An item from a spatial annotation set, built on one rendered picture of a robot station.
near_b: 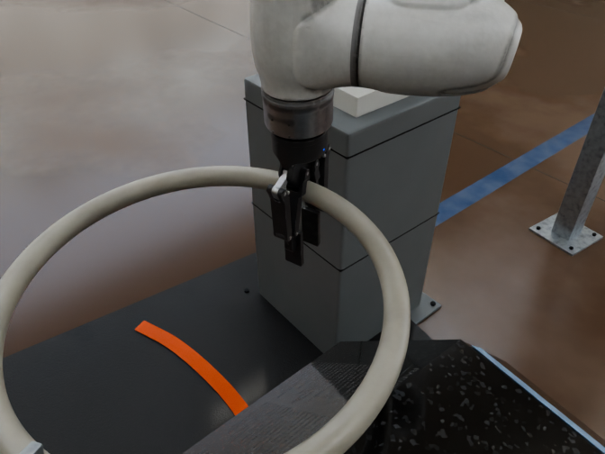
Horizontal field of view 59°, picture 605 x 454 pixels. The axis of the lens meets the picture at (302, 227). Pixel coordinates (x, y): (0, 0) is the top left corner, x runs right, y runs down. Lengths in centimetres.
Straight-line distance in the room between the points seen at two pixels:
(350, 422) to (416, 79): 35
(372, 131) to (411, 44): 65
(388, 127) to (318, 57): 67
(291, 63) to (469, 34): 19
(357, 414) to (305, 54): 37
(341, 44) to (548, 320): 154
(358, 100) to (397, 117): 11
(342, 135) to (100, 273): 122
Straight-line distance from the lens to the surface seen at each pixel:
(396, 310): 60
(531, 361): 184
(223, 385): 164
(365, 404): 53
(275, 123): 67
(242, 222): 222
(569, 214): 229
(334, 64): 60
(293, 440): 68
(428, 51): 58
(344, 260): 138
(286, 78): 62
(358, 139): 119
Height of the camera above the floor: 135
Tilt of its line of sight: 38 degrees down
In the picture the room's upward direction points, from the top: straight up
